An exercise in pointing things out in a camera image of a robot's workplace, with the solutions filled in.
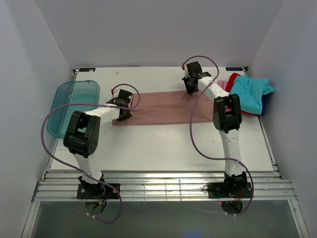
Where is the dusty pink t shirt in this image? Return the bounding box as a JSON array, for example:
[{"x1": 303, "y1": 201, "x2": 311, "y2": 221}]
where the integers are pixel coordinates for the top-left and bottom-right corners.
[{"x1": 112, "y1": 91, "x2": 213, "y2": 126}]

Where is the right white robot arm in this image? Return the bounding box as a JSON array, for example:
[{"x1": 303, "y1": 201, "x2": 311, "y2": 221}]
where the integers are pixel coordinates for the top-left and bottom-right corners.
[{"x1": 182, "y1": 61, "x2": 248, "y2": 197}]

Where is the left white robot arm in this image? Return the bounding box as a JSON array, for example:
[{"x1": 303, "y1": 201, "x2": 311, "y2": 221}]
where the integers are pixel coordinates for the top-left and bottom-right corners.
[{"x1": 63, "y1": 89, "x2": 133, "y2": 198}]

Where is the light pink folded t shirt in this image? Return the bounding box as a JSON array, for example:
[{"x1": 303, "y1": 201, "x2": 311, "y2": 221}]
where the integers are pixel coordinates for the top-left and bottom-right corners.
[{"x1": 217, "y1": 80, "x2": 228, "y2": 91}]

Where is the red folded t shirt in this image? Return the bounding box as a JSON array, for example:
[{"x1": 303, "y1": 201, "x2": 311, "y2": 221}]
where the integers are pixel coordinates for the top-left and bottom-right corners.
[{"x1": 225, "y1": 73, "x2": 259, "y2": 117}]

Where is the teal plastic tray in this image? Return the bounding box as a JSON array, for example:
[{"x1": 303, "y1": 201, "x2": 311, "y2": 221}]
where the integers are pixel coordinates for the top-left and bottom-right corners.
[{"x1": 47, "y1": 80, "x2": 100, "y2": 138}]

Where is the cyan folded t shirt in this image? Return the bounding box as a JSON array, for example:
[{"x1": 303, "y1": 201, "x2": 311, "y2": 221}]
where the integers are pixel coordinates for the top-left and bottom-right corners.
[{"x1": 230, "y1": 75, "x2": 275, "y2": 116}]

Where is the dark blue folded t shirt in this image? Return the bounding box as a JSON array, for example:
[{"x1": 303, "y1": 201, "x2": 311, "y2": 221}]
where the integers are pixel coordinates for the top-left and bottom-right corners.
[{"x1": 260, "y1": 94, "x2": 270, "y2": 116}]

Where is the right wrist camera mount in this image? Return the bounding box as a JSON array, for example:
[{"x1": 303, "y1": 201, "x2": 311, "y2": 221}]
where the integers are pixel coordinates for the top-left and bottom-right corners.
[{"x1": 181, "y1": 63, "x2": 189, "y2": 78}]

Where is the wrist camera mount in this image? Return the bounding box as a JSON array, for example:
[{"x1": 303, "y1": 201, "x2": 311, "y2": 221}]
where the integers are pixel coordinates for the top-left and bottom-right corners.
[
  {"x1": 181, "y1": 63, "x2": 189, "y2": 78},
  {"x1": 111, "y1": 89, "x2": 120, "y2": 98}
]

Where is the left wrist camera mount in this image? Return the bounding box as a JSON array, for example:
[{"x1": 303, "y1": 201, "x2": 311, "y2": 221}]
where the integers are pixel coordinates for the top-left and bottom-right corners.
[{"x1": 111, "y1": 89, "x2": 120, "y2": 98}]

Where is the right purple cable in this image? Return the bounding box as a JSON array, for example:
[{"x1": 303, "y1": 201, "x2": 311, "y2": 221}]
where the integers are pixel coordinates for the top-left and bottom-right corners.
[{"x1": 182, "y1": 55, "x2": 254, "y2": 216}]

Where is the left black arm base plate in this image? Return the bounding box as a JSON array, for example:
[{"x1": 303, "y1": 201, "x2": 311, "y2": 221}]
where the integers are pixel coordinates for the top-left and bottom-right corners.
[{"x1": 76, "y1": 184, "x2": 119, "y2": 200}]

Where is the aluminium rail frame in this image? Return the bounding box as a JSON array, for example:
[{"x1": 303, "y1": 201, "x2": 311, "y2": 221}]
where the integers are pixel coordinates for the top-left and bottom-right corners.
[{"x1": 22, "y1": 166, "x2": 309, "y2": 238}]

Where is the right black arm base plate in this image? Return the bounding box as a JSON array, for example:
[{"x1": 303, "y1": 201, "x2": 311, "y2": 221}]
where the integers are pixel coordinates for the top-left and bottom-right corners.
[{"x1": 203, "y1": 182, "x2": 252, "y2": 199}]

